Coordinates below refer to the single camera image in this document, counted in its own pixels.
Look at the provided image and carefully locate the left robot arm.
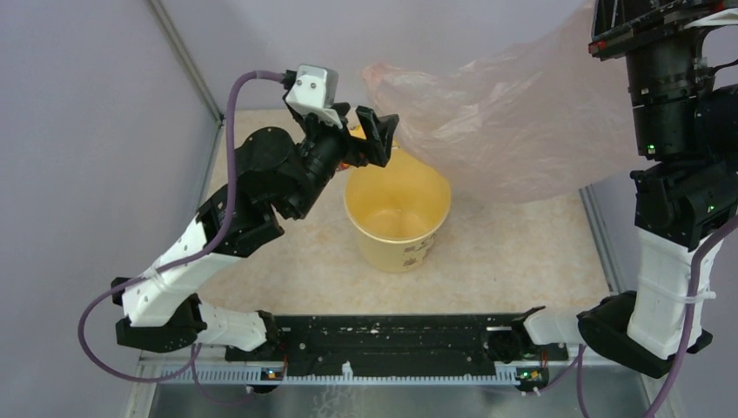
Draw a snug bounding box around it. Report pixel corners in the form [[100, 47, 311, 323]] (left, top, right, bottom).
[[113, 106, 399, 360]]

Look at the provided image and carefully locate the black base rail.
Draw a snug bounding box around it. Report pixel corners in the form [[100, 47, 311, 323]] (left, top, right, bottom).
[[225, 313, 568, 378]]

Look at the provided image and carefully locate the grey cable duct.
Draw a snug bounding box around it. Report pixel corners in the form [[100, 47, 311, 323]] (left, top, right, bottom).
[[158, 363, 520, 388]]

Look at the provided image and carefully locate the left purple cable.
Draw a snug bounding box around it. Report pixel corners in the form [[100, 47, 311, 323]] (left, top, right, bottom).
[[77, 69, 286, 405]]

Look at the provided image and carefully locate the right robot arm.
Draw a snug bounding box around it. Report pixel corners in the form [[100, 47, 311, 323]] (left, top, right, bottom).
[[510, 1, 737, 378]]

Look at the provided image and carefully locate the left aluminium frame post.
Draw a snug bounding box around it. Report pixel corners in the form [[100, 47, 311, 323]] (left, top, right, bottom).
[[144, 0, 224, 124]]

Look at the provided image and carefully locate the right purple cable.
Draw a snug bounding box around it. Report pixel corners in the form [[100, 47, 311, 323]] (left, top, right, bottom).
[[574, 216, 738, 418]]

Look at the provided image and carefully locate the yellow trash bin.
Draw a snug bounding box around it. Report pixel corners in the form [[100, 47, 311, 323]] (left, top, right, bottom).
[[344, 144, 452, 273]]

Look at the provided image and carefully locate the translucent pink plastic bag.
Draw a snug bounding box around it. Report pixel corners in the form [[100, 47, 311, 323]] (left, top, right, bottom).
[[362, 1, 639, 203]]

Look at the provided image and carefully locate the purple cable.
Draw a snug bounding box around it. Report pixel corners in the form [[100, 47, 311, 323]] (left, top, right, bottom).
[[77, 69, 286, 405], [574, 216, 738, 418]]

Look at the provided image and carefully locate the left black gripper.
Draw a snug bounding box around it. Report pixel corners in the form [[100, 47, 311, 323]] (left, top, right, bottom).
[[285, 102, 398, 220]]

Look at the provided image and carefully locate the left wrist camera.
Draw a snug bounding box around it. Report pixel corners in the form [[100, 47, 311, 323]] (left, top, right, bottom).
[[285, 64, 343, 128]]

